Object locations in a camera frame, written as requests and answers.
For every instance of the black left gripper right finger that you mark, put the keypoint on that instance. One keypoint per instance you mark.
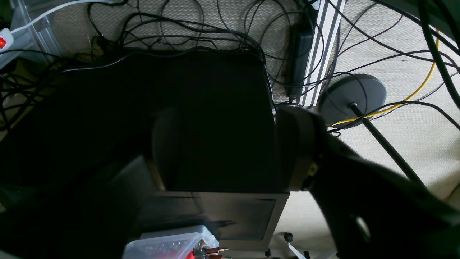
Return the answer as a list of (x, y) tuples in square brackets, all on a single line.
[(372, 212)]

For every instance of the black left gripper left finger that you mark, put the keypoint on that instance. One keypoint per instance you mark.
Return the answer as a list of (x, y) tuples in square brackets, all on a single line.
[(90, 215)]

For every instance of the clear plastic parts box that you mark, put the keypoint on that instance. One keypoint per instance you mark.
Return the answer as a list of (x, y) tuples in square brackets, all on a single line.
[(175, 243)]

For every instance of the round grey stand base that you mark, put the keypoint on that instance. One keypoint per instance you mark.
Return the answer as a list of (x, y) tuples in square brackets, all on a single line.
[(365, 91)]

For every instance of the black computer tower case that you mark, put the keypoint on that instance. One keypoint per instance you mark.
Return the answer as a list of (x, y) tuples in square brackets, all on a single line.
[(203, 119)]

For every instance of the black power adapter brick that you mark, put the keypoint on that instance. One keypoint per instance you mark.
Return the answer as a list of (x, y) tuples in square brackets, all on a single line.
[(300, 43)]

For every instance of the white power strip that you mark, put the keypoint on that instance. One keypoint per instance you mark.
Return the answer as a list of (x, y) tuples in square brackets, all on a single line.
[(6, 40)]

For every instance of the aluminium frame profile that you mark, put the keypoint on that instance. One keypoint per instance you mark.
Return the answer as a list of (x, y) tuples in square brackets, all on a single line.
[(326, 24)]

